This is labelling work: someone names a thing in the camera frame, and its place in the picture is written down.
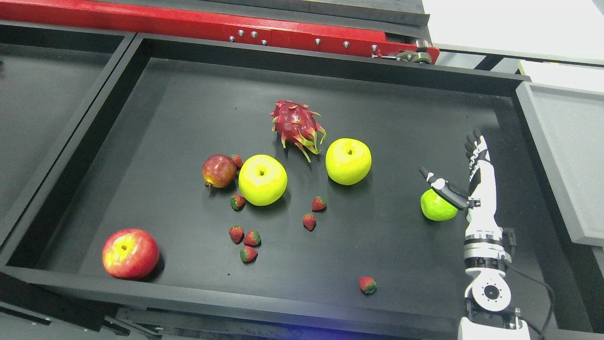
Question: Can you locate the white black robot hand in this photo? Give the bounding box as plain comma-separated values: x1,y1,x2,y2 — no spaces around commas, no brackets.
420,130,504,249

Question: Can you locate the green apple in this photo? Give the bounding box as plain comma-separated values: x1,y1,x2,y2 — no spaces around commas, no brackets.
420,189,459,221

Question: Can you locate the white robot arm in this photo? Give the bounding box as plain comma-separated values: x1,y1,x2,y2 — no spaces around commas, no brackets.
457,226,555,340

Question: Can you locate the yellow apple right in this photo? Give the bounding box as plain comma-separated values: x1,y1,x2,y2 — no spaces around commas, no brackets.
325,138,372,186

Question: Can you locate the yellow apple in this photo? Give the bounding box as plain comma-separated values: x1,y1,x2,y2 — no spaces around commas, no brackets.
239,154,288,206
325,138,372,186

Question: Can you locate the yellow apple left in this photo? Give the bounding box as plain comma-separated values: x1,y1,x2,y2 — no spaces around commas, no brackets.
239,154,288,206

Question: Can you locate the strawberry by yellow apple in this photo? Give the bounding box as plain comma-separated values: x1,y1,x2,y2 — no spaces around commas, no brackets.
229,194,247,211

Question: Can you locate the black shelf tray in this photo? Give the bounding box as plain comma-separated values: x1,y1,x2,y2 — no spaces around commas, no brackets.
1,34,603,340

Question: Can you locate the red apple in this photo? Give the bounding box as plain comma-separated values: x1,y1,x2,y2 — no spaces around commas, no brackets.
101,229,160,280

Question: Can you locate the strawberry front right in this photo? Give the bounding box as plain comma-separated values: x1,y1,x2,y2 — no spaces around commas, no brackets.
358,276,377,295

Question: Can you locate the grey tray right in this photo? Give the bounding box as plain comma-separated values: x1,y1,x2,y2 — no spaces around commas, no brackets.
516,82,604,246

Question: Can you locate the strawberry centre upper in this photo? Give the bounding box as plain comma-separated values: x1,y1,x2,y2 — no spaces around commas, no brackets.
311,196,327,212

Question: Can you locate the strawberry centre lower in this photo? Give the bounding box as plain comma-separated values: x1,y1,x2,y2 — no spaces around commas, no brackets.
302,213,317,232

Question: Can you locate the red dragon fruit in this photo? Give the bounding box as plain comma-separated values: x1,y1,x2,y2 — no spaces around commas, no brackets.
270,100,327,163

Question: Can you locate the strawberry cluster right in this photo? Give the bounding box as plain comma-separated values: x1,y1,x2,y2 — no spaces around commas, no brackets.
243,230,262,247

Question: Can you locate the strawberry cluster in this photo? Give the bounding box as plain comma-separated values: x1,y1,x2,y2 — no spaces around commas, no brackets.
228,225,244,245
240,245,258,264
243,230,262,247

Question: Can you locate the strawberry cluster bottom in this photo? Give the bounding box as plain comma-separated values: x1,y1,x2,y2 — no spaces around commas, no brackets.
240,245,258,264

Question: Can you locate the strawberry cluster left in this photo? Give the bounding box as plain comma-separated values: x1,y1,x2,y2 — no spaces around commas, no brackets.
228,225,244,245

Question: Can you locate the strawberry behind pomegranate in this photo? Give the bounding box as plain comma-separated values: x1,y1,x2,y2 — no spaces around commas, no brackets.
230,154,243,169

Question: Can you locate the red pomegranate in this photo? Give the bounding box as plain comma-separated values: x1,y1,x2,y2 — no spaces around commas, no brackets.
202,153,237,188

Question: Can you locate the black tray left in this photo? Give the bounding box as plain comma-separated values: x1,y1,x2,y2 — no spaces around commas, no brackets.
0,20,134,243

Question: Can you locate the red metal rail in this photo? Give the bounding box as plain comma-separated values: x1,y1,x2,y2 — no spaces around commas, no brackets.
0,0,440,64

